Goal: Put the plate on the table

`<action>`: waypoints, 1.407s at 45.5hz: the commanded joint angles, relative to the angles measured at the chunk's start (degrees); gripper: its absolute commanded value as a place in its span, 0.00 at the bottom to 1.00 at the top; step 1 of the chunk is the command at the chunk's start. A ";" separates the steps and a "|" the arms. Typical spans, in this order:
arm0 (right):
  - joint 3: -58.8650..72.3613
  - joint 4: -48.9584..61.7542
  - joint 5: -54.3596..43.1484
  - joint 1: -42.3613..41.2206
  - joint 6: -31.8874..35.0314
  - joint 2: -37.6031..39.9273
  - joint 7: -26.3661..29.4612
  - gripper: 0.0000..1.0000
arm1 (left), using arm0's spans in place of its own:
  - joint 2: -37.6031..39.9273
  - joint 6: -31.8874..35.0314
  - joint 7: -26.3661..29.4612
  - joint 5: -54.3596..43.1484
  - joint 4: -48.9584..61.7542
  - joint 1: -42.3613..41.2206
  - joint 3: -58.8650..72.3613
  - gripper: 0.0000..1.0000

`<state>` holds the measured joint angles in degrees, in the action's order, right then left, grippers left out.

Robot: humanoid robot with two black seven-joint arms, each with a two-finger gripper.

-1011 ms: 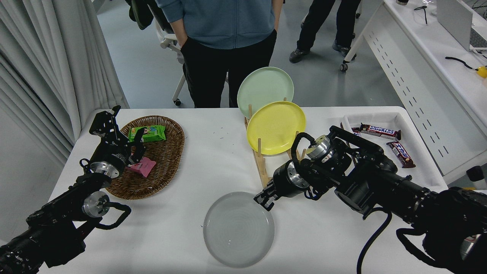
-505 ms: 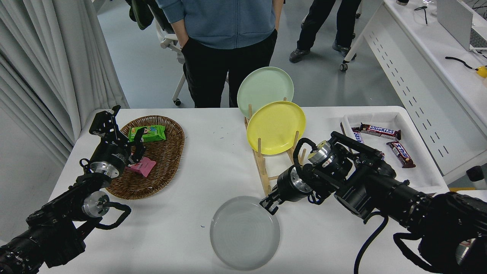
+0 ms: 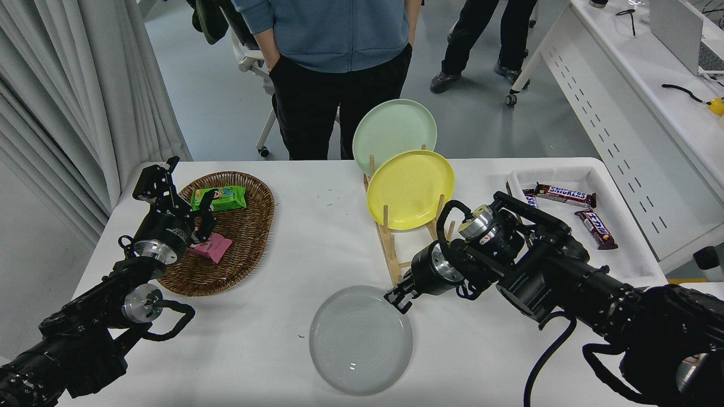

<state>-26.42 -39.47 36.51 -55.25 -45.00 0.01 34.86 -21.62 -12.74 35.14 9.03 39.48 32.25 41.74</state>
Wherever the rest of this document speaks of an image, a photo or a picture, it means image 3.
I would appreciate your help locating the green snack packet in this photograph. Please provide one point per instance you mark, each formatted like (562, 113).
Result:
(226, 196)

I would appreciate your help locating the person's left forearm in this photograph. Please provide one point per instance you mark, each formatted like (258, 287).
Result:
(413, 22)

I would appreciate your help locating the person in blue top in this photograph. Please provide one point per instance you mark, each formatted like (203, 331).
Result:
(339, 73)

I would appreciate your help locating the white curtain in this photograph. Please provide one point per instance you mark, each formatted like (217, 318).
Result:
(73, 102)

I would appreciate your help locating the silver laptop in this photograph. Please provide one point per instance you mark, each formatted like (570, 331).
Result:
(676, 28)

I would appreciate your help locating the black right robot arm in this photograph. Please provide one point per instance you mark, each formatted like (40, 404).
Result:
(565, 282)

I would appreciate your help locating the person's right forearm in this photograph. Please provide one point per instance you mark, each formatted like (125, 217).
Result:
(263, 28)

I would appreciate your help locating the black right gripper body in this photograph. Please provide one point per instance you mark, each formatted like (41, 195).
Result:
(423, 274)

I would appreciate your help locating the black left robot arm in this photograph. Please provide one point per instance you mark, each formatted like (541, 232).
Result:
(73, 333)

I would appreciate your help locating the yellow round object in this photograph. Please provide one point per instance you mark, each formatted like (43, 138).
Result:
(717, 106)

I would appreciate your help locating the brown wicker basket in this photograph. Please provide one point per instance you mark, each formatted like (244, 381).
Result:
(243, 237)

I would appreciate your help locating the pink snack packet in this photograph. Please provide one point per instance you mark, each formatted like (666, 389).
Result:
(218, 249)

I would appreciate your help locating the person in black trousers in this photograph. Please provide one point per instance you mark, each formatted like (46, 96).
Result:
(481, 34)

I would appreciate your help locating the grey plate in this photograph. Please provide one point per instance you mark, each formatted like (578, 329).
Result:
(359, 342)

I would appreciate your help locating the yellow plate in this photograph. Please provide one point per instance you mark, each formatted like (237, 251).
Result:
(410, 189)

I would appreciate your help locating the white desk with perforated panel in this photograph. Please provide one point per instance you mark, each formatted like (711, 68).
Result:
(633, 85)

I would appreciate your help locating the dark green jacket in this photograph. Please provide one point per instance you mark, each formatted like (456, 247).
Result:
(209, 20)

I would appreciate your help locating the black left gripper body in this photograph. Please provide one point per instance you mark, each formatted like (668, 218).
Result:
(167, 229)

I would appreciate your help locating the white tray with cork base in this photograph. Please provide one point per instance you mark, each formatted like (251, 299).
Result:
(628, 254)

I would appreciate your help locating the Snickers chocolate bar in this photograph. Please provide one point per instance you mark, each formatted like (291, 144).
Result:
(530, 199)
(597, 229)
(565, 195)

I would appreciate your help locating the black cylinder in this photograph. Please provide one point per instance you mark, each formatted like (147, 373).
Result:
(708, 261)

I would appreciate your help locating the pale green plate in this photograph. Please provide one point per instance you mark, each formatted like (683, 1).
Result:
(390, 133)

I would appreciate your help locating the wooden plate rack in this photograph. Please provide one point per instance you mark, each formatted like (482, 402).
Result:
(390, 251)

